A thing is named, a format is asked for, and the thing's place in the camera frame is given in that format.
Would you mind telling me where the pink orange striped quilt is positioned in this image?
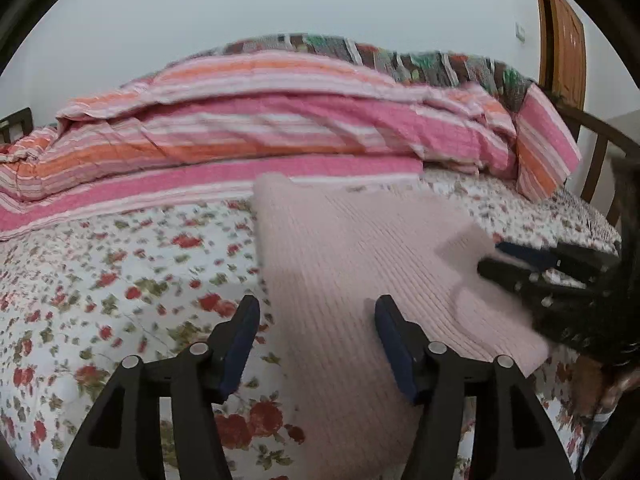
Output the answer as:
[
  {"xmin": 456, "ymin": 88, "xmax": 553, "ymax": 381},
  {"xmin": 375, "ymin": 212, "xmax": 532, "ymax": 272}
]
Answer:
[{"xmin": 0, "ymin": 50, "xmax": 518, "ymax": 241}]

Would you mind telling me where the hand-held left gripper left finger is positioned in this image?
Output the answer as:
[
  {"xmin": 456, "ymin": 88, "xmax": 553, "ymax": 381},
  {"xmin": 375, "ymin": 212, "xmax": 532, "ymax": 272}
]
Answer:
[{"xmin": 57, "ymin": 295, "xmax": 261, "ymax": 480}]

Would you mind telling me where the brown wooden door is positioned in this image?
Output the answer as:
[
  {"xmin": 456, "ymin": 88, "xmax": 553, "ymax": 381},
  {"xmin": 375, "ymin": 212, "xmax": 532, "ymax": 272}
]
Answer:
[{"xmin": 530, "ymin": 0, "xmax": 587, "ymax": 111}]

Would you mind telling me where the floral bed sheet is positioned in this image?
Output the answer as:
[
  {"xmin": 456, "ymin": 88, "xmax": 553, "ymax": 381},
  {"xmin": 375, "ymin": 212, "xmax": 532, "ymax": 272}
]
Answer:
[{"xmin": 0, "ymin": 167, "xmax": 626, "ymax": 480}]

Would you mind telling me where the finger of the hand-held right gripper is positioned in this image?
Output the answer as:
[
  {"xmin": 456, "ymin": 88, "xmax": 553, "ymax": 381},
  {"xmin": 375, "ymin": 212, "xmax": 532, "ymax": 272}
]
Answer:
[
  {"xmin": 495, "ymin": 241, "xmax": 620, "ymax": 281},
  {"xmin": 477, "ymin": 257, "xmax": 596, "ymax": 311}
]

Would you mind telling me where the person's right forearm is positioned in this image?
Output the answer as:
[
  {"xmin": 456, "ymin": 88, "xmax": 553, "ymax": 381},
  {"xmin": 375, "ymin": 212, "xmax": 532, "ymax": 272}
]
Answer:
[{"xmin": 570, "ymin": 352, "xmax": 640, "ymax": 416}]

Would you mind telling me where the dark patterned pillow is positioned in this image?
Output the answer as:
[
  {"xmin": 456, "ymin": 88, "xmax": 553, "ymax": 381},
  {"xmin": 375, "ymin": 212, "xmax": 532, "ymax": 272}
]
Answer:
[{"xmin": 220, "ymin": 34, "xmax": 538, "ymax": 111}]

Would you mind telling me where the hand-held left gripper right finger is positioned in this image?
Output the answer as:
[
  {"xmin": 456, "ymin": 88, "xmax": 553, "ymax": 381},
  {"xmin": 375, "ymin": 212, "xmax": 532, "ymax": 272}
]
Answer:
[{"xmin": 376, "ymin": 295, "xmax": 576, "ymax": 480}]

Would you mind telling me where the pink knitted sweater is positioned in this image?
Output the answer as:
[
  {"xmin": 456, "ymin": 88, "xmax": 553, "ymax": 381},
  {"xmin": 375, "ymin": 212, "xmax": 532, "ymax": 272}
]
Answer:
[{"xmin": 252, "ymin": 172, "xmax": 551, "ymax": 480}]

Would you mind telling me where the pink orange striped pillow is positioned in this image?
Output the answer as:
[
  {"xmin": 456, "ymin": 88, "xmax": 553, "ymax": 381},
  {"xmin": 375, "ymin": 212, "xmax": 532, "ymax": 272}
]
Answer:
[{"xmin": 515, "ymin": 82, "xmax": 583, "ymax": 201}]

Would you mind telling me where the dark wooden headboard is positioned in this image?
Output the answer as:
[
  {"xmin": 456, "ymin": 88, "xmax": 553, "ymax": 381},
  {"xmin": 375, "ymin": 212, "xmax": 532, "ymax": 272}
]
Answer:
[{"xmin": 0, "ymin": 107, "xmax": 35, "ymax": 145}]

